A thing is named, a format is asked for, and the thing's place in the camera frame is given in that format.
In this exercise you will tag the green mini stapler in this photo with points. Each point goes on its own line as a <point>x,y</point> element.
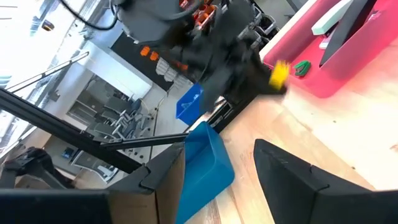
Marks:
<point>306,66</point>

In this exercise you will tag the white stapler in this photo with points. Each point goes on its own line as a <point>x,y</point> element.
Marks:
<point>329,18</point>

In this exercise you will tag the black metal rig frame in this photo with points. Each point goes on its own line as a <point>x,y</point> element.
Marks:
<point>62,130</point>

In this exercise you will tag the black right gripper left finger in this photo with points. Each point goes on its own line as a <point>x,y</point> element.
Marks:
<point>146,199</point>

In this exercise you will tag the yellow mini stapler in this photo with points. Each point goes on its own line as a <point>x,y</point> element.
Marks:
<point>279,74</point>

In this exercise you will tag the pink plastic bin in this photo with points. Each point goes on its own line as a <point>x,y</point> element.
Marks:
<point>357,62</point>

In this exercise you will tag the blue recycling bin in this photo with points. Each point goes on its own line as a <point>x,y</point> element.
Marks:
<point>188,107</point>

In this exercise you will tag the grey horizontal pipe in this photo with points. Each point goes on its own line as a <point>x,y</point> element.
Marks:
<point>46,72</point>

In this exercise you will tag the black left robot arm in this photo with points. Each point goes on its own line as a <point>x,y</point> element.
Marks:
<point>146,21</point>

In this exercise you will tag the storage bin rack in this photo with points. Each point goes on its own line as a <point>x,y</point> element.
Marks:
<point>168,73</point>

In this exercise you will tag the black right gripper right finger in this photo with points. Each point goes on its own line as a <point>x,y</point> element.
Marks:
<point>298,193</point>

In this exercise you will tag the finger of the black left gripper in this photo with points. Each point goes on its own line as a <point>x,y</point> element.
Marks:
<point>258,88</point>
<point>261,67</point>

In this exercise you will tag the blue plastic bin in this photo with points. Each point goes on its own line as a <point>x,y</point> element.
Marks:
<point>205,174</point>

